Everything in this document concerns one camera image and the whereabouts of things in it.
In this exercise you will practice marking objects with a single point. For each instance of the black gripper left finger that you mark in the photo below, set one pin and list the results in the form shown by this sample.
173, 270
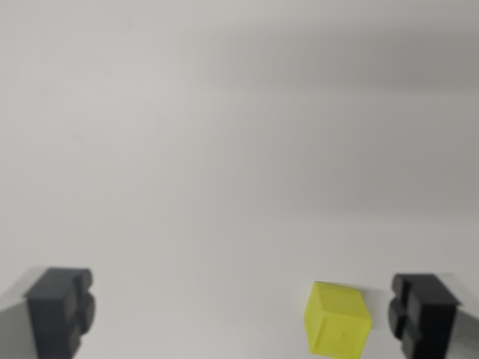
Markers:
52, 318

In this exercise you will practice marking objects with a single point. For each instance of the yellow cube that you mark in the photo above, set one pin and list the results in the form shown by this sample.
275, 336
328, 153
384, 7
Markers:
337, 321

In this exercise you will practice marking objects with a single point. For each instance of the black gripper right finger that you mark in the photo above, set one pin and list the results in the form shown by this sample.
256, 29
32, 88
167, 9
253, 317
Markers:
430, 321

